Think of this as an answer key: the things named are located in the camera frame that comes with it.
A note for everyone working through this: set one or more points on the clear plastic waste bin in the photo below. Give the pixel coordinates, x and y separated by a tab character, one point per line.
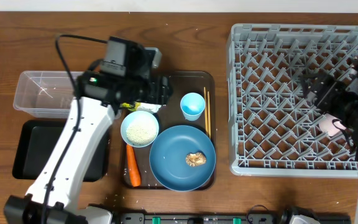
44	94

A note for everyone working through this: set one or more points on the orange carrot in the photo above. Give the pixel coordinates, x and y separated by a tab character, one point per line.
132	166

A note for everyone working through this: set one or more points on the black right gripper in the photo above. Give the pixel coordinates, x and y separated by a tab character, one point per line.
335	88

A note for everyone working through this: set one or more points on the dark blue plate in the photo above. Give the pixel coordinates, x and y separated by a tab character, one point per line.
168	154

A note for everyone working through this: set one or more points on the pink plastic cup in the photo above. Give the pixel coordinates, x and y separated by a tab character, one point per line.
327	126

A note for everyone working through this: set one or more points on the white tissue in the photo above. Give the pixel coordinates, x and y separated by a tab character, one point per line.
151	108

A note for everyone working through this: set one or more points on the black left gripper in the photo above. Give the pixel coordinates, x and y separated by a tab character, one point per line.
163	89

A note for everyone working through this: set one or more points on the yellow silver snack wrapper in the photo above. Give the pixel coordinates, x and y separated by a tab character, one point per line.
130	106

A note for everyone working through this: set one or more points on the dark brown serving tray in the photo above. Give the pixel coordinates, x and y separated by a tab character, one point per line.
171	115

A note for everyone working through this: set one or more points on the light blue plastic cup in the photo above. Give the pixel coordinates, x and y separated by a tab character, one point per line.
192	106

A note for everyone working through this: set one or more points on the grey plastic dishwasher rack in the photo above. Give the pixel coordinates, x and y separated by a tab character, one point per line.
273	131

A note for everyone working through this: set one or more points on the light blue rice bowl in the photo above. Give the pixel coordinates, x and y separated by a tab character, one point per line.
139	129

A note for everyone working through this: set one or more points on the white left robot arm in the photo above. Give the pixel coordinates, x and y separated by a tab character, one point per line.
53	197

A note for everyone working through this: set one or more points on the golden brown food scrap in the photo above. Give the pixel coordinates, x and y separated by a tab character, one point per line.
195	159

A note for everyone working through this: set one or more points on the black waste tray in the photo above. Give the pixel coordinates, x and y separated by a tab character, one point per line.
37	141

